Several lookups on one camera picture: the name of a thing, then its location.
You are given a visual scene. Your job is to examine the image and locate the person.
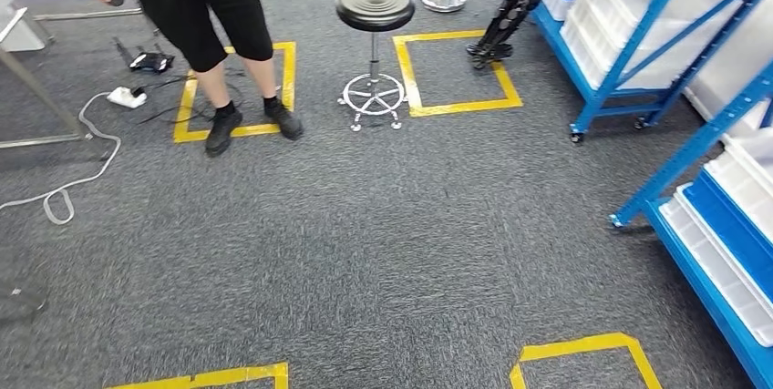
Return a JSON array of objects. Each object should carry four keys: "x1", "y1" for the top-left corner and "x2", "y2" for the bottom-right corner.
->
[{"x1": 71, "y1": 0, "x2": 305, "y2": 159}]

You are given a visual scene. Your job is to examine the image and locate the blue metal shelf rack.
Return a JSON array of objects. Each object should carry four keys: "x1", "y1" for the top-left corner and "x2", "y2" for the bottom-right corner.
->
[
  {"x1": 531, "y1": 0, "x2": 773, "y2": 145},
  {"x1": 608, "y1": 60, "x2": 773, "y2": 389}
]

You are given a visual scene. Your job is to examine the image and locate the white power strip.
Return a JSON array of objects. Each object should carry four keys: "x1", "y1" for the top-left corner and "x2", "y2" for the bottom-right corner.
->
[{"x1": 107, "y1": 85, "x2": 149, "y2": 110}]

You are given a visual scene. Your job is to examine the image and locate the yellow floor tape square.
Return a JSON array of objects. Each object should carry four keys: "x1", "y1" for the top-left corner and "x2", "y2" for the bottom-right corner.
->
[
  {"x1": 173, "y1": 41, "x2": 298, "y2": 145},
  {"x1": 103, "y1": 363, "x2": 291, "y2": 389}
]

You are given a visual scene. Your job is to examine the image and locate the chrome stool base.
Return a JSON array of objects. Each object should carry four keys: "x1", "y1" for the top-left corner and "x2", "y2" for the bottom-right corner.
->
[{"x1": 335, "y1": 0, "x2": 417, "y2": 133}]

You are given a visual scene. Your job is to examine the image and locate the white floor cable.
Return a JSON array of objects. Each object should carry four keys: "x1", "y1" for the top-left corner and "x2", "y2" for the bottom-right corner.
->
[{"x1": 0, "y1": 91, "x2": 122, "y2": 226}]

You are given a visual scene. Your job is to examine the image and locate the stainless steel table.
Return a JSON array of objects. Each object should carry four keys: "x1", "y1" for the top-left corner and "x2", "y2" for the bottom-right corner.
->
[{"x1": 0, "y1": 0, "x2": 93, "y2": 150}]

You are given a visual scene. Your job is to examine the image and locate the black floor cable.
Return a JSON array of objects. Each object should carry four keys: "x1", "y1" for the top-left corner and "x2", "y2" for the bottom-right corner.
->
[{"x1": 129, "y1": 69, "x2": 246, "y2": 127}]

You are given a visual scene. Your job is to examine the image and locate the person's foot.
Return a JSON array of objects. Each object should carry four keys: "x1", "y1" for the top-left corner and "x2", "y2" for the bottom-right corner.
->
[
  {"x1": 263, "y1": 96, "x2": 305, "y2": 142},
  {"x1": 204, "y1": 102, "x2": 244, "y2": 159}
]

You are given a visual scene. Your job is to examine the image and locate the black device with antennas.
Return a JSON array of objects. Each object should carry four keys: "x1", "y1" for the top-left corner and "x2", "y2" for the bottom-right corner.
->
[{"x1": 111, "y1": 36, "x2": 177, "y2": 74}]

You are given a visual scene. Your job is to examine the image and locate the white table with steel legs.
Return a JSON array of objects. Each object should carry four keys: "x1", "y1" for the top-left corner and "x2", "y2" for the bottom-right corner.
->
[{"x1": 0, "y1": 5, "x2": 146, "y2": 54}]

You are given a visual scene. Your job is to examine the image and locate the black humanoid robot legs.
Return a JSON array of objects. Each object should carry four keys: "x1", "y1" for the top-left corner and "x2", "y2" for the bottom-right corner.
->
[{"x1": 465, "y1": 0, "x2": 555, "y2": 71}]

